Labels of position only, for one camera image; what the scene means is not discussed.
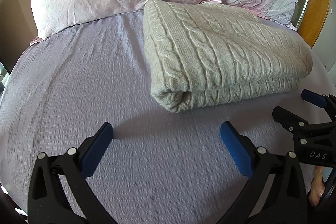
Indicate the person's right hand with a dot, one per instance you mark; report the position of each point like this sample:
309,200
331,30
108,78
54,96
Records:
317,186

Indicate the lavender textured bed sheet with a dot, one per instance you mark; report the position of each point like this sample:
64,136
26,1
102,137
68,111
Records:
161,167

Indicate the beige cable-knit sweater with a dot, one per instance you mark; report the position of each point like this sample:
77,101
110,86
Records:
207,55

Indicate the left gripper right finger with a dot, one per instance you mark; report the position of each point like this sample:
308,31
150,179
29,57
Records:
275,190

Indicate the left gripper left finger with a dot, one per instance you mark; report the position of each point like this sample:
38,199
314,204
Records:
47,202

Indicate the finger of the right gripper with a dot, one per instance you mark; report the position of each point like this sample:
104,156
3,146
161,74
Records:
297,125
325,102

